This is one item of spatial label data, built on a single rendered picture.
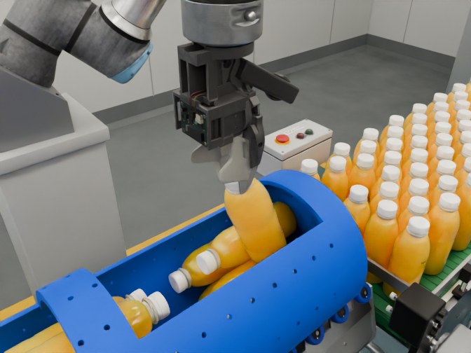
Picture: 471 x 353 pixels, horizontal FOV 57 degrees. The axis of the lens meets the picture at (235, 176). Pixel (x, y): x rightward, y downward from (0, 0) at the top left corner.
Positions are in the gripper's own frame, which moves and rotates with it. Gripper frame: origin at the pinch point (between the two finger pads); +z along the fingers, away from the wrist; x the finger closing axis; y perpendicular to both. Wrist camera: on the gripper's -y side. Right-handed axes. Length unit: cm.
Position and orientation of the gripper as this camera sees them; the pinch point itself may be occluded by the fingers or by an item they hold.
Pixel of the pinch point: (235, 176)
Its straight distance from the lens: 61.6
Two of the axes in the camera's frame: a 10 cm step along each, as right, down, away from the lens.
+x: 6.5, 4.3, -6.3
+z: -0.1, 8.3, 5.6
